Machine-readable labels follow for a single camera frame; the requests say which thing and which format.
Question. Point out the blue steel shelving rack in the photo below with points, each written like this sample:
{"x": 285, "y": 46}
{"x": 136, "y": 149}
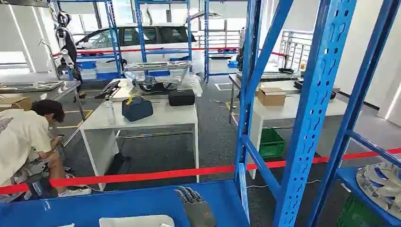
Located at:
{"x": 206, "y": 40}
{"x": 316, "y": 94}
{"x": 113, "y": 34}
{"x": 140, "y": 34}

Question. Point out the white car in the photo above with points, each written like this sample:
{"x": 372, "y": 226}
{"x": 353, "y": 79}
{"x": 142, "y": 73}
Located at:
{"x": 163, "y": 36}

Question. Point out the white black humanoid robot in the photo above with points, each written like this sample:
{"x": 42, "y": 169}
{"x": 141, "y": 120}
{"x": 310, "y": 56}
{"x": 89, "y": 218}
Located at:
{"x": 67, "y": 44}

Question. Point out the black case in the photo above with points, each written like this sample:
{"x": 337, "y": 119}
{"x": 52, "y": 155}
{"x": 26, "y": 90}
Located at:
{"x": 181, "y": 97}

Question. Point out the dark blue bag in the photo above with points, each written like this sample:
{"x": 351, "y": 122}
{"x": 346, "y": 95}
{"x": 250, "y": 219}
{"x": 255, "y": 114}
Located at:
{"x": 137, "y": 109}

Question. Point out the black flat device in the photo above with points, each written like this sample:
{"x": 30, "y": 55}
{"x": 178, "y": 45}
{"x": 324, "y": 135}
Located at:
{"x": 299, "y": 84}

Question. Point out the steel table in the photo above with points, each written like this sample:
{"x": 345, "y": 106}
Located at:
{"x": 266, "y": 75}

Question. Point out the silver car trim part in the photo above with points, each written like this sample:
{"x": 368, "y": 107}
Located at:
{"x": 156, "y": 65}

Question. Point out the white curved plastic part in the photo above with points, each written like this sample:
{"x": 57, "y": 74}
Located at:
{"x": 134, "y": 221}

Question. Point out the blue storage bin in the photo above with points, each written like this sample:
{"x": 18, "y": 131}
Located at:
{"x": 87, "y": 65}
{"x": 232, "y": 64}

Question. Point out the metal railing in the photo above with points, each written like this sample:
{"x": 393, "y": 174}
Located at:
{"x": 296, "y": 47}

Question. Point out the white table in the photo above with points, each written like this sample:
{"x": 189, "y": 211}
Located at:
{"x": 291, "y": 108}
{"x": 175, "y": 116}

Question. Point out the open cardboard box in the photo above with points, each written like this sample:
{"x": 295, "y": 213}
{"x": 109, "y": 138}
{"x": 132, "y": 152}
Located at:
{"x": 271, "y": 97}

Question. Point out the crouching person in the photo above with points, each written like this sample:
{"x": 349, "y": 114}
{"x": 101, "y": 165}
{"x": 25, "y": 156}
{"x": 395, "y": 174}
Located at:
{"x": 18, "y": 134}

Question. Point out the silver wheel cover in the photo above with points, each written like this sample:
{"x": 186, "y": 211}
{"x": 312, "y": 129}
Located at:
{"x": 380, "y": 188}

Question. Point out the black slotted tray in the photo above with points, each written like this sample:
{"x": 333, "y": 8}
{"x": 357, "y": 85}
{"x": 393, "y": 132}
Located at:
{"x": 108, "y": 89}

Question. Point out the steel bench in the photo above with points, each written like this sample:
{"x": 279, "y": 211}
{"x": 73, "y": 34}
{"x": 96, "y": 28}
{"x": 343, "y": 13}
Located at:
{"x": 59, "y": 89}

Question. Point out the green plastic crate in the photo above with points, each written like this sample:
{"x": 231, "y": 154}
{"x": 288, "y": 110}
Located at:
{"x": 271, "y": 144}
{"x": 354, "y": 217}

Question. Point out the clear plastic bottle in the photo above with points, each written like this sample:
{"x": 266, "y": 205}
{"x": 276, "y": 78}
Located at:
{"x": 110, "y": 112}

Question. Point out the blue shelf board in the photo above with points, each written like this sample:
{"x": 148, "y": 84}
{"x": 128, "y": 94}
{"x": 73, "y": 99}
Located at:
{"x": 94, "y": 203}

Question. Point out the red barrier tape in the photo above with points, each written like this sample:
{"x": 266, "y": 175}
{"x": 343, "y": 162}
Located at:
{"x": 156, "y": 49}
{"x": 125, "y": 178}

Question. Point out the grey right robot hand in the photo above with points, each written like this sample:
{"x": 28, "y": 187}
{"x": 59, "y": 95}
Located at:
{"x": 197, "y": 210}

